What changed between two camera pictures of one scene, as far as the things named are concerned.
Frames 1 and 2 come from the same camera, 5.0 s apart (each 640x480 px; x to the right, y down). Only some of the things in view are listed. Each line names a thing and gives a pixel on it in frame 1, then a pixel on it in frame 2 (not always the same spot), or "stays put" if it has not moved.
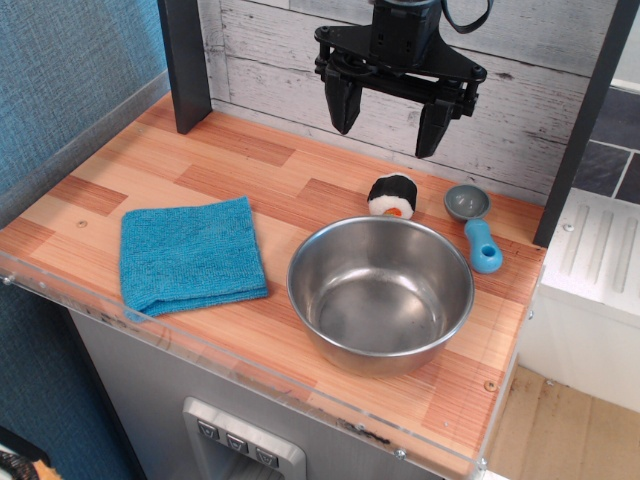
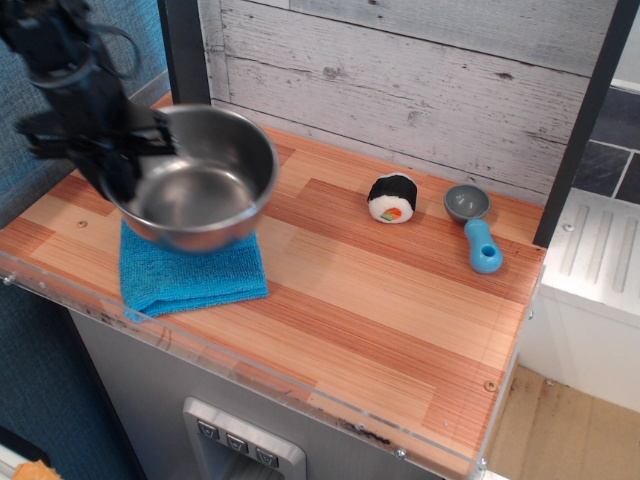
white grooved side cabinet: [582, 328] stays put
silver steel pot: [380, 296] to [209, 195]
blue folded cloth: [185, 257] stays put
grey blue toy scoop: [470, 203] stays put
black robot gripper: [402, 50] to [91, 122]
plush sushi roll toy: [392, 195] stays put
